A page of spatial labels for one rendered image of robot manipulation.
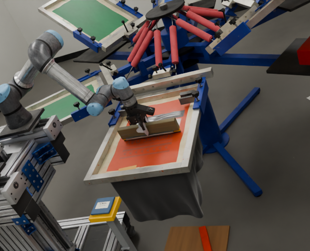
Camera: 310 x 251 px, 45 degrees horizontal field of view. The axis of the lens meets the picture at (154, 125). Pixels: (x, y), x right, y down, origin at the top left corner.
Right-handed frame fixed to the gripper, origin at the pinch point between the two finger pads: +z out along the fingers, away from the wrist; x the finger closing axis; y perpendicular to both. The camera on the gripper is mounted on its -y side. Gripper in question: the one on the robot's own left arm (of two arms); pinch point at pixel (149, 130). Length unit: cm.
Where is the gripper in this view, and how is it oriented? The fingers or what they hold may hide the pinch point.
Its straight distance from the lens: 212.1
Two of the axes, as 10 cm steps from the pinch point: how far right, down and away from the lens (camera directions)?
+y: -9.0, 2.0, 3.9
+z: 3.9, 7.7, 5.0
